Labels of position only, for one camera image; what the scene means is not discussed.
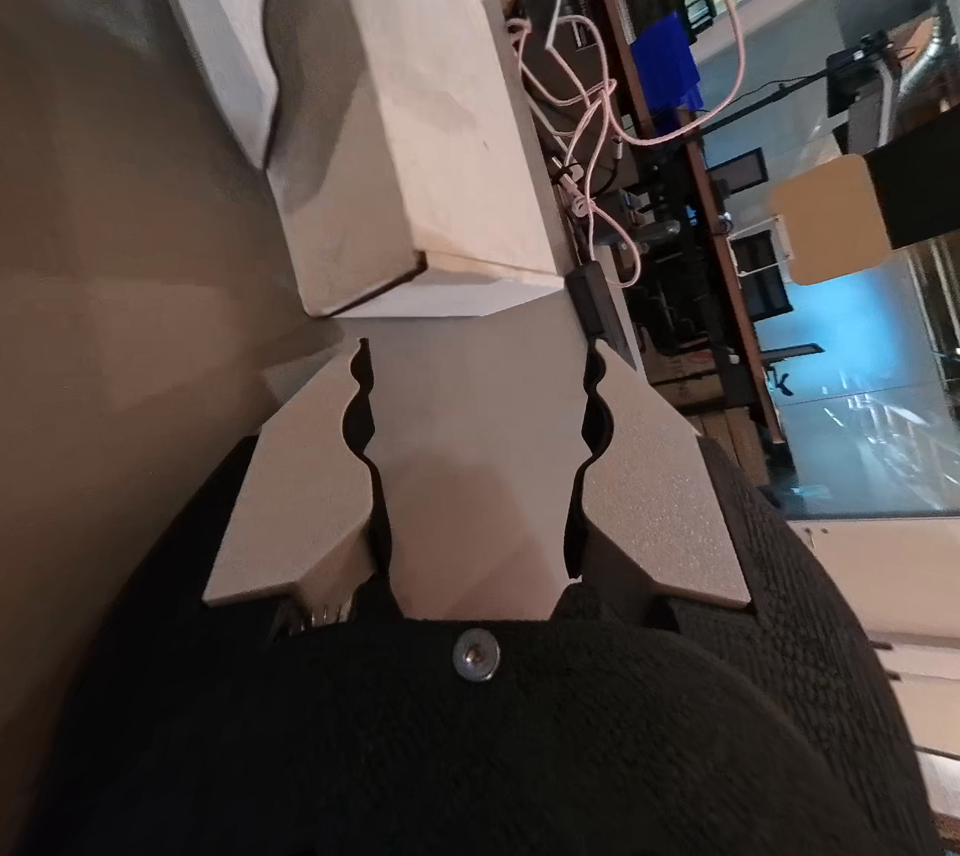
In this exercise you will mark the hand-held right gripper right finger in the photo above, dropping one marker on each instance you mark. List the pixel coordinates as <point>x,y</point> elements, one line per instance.
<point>660,496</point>

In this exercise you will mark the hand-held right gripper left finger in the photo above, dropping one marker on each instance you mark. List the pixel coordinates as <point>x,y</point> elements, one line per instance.
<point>292,496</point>

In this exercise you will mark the white cardboard box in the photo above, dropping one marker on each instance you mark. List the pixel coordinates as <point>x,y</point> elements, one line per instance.
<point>442,120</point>

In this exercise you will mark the blue plastic bin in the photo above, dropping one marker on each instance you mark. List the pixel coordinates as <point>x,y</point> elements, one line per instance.
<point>666,64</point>

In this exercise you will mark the black power adapter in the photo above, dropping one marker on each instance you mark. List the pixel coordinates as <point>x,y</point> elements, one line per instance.
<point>596,304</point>

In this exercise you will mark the wooden workbench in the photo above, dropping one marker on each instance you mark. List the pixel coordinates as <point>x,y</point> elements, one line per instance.
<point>705,210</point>

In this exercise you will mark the beige rounded board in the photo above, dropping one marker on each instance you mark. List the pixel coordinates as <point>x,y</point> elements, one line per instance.
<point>825,222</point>

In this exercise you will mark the black block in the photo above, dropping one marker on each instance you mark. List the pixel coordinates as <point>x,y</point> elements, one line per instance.
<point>919,192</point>

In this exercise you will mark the silver ventilation duct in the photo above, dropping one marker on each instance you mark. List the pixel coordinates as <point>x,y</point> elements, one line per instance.
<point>934,49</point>

